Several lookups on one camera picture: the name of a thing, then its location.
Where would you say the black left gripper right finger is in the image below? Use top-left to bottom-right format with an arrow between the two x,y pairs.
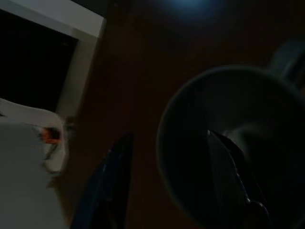
206,129 -> 274,229

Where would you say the dark blue bowl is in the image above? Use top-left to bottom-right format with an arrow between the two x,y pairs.
156,64 -> 305,229

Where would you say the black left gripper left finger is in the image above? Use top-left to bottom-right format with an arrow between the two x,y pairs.
71,133 -> 134,229

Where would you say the white open shelf unit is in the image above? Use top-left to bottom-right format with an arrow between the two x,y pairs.
0,0 -> 107,117

